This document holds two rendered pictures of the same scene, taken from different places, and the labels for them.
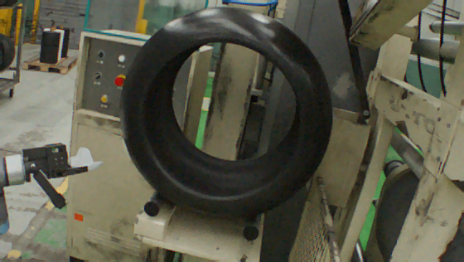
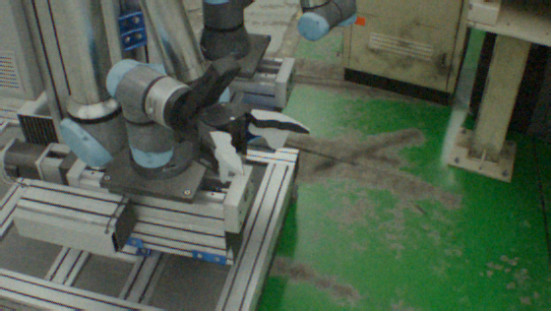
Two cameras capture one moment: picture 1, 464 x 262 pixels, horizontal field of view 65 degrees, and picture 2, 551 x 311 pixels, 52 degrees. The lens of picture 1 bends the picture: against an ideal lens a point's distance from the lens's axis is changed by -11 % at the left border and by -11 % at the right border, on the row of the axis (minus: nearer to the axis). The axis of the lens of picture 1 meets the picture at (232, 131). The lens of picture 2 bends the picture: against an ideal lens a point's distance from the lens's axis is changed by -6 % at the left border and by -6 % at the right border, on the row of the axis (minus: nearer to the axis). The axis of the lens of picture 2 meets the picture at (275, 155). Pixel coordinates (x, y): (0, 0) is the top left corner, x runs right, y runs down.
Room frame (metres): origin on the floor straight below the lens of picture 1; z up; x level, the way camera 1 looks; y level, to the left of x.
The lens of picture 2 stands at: (-0.64, 0.23, 1.60)
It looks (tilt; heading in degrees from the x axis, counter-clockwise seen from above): 41 degrees down; 20
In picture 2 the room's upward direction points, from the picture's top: straight up
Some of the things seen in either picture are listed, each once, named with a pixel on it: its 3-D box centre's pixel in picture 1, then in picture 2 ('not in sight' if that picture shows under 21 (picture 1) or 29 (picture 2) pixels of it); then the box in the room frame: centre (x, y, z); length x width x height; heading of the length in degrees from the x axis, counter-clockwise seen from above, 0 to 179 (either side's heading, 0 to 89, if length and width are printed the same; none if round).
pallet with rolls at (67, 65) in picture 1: (53, 46); not in sight; (7.02, 3.55, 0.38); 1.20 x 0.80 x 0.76; 15
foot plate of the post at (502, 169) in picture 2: not in sight; (483, 151); (1.42, 0.03, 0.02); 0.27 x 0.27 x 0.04; 86
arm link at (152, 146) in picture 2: not in sight; (155, 130); (0.08, 0.71, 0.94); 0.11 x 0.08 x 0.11; 161
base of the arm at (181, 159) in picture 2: not in sight; (159, 140); (0.24, 0.82, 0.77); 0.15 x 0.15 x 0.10
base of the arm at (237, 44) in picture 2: not in sight; (224, 33); (0.73, 0.87, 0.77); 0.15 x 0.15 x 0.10
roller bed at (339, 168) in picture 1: (335, 155); not in sight; (1.36, -0.37, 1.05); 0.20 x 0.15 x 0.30; 176
